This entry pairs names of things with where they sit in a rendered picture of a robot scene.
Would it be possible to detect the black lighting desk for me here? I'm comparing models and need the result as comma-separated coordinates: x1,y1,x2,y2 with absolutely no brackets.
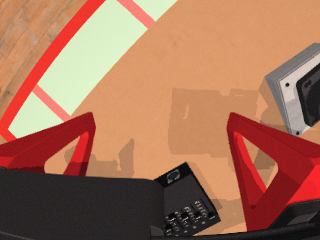
154,162,221,236

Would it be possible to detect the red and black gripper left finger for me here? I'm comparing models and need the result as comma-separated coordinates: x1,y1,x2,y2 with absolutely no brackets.
0,112,96,176

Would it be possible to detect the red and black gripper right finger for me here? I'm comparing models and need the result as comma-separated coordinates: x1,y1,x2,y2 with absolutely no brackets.
226,112,320,231

